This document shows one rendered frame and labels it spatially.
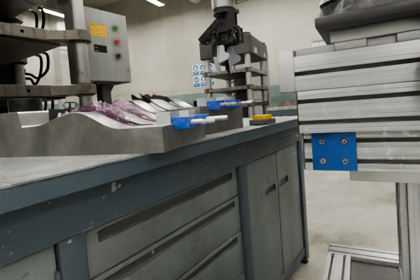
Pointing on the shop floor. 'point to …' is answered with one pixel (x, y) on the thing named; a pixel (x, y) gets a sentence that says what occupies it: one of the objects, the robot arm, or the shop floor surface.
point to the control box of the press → (103, 51)
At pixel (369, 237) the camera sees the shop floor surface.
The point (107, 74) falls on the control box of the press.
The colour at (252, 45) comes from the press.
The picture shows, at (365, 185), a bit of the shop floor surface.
